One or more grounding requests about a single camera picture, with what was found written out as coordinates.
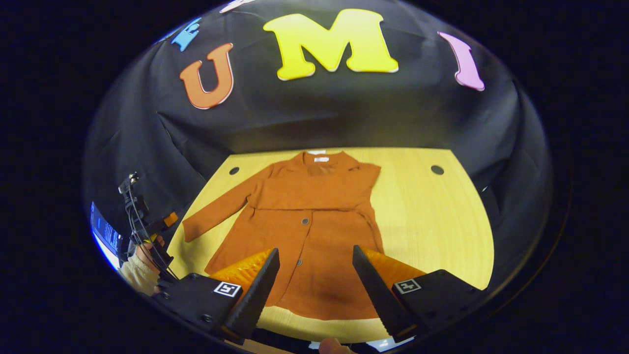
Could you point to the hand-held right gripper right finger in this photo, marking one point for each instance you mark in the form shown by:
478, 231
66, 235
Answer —
378, 295

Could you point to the glowing monitor screen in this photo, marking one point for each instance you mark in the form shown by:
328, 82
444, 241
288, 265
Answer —
105, 233

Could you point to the rust orange button coat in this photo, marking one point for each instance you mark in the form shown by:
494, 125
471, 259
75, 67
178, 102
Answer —
304, 236

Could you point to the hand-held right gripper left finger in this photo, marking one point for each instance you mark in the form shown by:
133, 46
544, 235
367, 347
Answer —
255, 295

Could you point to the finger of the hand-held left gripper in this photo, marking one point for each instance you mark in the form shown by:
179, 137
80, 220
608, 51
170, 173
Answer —
171, 219

